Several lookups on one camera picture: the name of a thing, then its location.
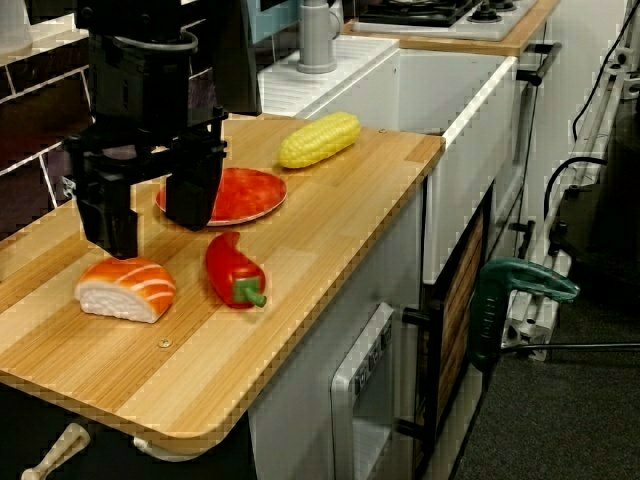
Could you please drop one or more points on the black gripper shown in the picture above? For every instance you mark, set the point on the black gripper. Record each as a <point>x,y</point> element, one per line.
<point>140,90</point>

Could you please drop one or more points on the salmon sushi toy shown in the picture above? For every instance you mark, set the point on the salmon sushi toy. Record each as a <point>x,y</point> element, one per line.
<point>125,290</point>

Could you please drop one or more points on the red plate with white underside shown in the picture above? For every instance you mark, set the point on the red plate with white underside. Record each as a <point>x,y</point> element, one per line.
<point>250,195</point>

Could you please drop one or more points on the red pepper toy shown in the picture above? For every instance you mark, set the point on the red pepper toy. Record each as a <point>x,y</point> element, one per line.
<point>230,270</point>

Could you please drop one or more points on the yellow corn cob toy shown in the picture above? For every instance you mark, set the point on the yellow corn cob toy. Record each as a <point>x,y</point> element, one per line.
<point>320,140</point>

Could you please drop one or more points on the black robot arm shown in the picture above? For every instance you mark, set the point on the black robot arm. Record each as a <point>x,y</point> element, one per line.
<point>135,15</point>

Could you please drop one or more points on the dark tiled backsplash shelf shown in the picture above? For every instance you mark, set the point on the dark tiled backsplash shelf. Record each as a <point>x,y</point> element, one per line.
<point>30,125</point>

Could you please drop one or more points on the dark grey upright panel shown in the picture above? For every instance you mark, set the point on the dark grey upright panel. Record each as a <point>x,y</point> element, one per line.
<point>235,75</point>

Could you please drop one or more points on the teal plastic bin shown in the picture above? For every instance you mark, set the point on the teal plastic bin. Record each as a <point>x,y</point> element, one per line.
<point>275,22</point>

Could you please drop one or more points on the grey toy faucet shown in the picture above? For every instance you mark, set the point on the grey toy faucet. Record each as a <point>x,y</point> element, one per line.
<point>315,40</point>

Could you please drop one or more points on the white toy kitchen cabinet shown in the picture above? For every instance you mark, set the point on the white toy kitchen cabinet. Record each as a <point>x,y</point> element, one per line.
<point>300,400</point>

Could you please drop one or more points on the white toy appliance door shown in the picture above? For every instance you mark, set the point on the white toy appliance door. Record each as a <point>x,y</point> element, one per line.
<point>342,400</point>

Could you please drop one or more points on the white sink unit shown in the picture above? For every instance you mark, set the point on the white sink unit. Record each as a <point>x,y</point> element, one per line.
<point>400,85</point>

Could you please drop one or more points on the black stove burner grate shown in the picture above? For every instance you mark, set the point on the black stove burner grate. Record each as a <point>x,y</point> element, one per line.
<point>415,17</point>

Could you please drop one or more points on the wood grain cabinet door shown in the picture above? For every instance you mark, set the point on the wood grain cabinet door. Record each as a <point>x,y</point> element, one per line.
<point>460,310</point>

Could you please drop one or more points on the green clamp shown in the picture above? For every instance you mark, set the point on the green clamp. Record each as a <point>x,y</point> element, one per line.
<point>520,275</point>

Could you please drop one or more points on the white toy stove top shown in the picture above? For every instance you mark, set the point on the white toy stove top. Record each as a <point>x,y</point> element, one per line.
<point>490,30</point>

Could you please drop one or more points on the black stove knob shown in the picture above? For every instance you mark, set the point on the black stove knob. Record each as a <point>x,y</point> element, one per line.
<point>485,14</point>
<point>506,6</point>

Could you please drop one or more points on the black bulky machine base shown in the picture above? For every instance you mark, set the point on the black bulky machine base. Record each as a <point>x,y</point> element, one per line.
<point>620,225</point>

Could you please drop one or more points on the cream bracket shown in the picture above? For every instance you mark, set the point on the cream bracket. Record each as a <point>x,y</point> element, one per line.
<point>165,452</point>

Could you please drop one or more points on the aluminium frame rail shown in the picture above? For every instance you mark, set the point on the aluminium frame rail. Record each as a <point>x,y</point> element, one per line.
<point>530,320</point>

